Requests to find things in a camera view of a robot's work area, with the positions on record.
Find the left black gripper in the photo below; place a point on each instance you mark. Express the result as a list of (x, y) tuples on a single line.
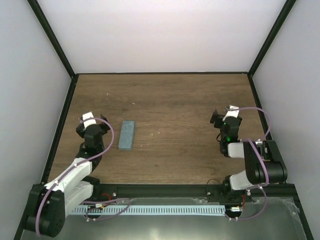
[(105, 127)]

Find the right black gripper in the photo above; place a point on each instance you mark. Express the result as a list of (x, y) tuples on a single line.
[(219, 117)]

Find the blue green glasses case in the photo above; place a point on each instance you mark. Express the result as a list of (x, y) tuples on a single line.
[(126, 137)]

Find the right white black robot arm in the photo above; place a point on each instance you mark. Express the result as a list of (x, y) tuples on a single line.
[(263, 162)]

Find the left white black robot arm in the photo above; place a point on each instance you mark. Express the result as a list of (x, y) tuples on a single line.
[(49, 204)]

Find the clear plastic sheet cover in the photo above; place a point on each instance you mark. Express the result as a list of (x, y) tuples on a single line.
[(263, 219)]

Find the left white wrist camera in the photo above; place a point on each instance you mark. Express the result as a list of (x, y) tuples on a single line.
[(87, 119)]

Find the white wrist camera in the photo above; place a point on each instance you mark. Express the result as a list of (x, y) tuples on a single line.
[(87, 119), (231, 111)]

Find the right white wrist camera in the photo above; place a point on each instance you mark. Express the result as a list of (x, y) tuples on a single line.
[(231, 111)]

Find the black aluminium frame rail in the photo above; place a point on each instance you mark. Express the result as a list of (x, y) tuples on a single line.
[(132, 191)]

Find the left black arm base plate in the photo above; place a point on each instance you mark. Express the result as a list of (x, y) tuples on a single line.
[(102, 192)]

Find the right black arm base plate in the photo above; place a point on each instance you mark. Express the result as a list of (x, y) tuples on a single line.
[(221, 192)]

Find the light blue slotted cable duct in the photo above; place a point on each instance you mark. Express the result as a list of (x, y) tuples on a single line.
[(154, 210)]

